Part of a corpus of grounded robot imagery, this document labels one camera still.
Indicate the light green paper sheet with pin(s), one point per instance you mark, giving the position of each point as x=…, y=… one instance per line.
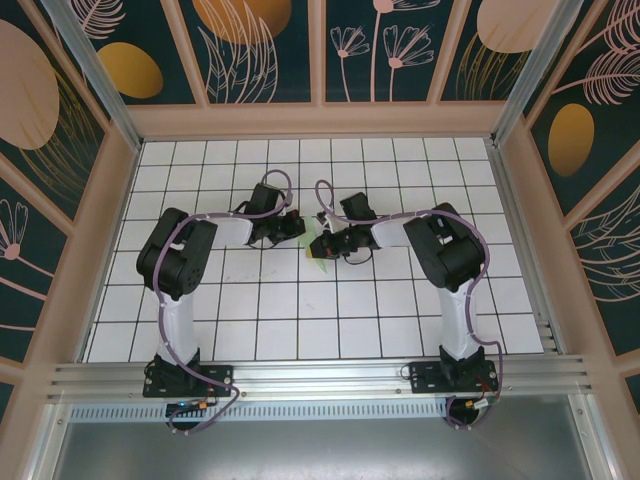
x=322, y=266

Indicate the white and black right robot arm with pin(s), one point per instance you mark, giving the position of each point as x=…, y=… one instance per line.
x=392, y=235

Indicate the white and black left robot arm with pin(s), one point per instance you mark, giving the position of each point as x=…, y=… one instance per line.
x=232, y=232

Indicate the grey metal sheet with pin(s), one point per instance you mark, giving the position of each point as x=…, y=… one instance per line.
x=320, y=450

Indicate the yellow power connector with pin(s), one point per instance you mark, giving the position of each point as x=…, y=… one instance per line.
x=204, y=403
x=472, y=403

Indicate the long aluminium mounting rail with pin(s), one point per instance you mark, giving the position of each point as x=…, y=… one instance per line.
x=320, y=377

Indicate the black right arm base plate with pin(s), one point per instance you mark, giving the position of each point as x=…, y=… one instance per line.
x=425, y=377

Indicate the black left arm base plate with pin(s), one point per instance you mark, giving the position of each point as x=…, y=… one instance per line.
x=220, y=375

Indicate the aluminium side rail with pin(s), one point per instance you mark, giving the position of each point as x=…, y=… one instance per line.
x=520, y=240

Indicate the aluminium corner post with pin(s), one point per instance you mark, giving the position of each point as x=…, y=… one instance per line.
x=530, y=65
x=95, y=75

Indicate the aluminium frame profile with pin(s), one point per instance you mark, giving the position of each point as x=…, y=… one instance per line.
x=592, y=440
x=50, y=440

